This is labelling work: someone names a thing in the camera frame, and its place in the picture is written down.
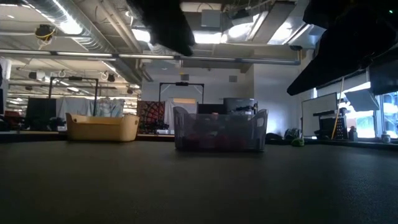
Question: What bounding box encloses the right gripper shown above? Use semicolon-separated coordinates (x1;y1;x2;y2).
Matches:
286;0;398;96

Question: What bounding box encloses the black monitor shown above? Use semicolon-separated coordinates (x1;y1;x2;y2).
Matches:
197;103;227;115
25;97;57;131

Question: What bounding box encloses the metal grater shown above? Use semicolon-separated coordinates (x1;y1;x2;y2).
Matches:
334;114;349;140

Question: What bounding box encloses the pale hanging cloth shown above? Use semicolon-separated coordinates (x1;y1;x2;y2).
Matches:
55;97;126;118

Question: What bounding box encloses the white board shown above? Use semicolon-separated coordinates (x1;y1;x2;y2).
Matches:
301;92;339;138

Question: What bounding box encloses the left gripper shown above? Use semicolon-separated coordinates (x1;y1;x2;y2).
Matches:
126;0;196;57

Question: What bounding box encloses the black camera rig frame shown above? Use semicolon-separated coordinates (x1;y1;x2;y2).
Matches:
48;76;99;116
158;82;205;116

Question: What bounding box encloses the grey translucent plastic basket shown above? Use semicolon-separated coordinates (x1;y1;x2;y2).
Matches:
172;106;269;152

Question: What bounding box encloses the yellow plastic basket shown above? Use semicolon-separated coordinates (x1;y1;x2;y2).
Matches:
65;112;141;142

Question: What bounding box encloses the black aluminium table frame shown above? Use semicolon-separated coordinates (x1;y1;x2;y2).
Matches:
0;130;398;150

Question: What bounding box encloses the dark backpack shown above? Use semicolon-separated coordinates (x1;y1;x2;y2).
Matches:
283;127;302;141

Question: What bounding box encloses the yellow hanging cable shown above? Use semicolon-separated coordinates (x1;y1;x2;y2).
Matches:
331;77;345;140

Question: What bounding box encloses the patterned tapestry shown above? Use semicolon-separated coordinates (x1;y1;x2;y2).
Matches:
136;100;166;134

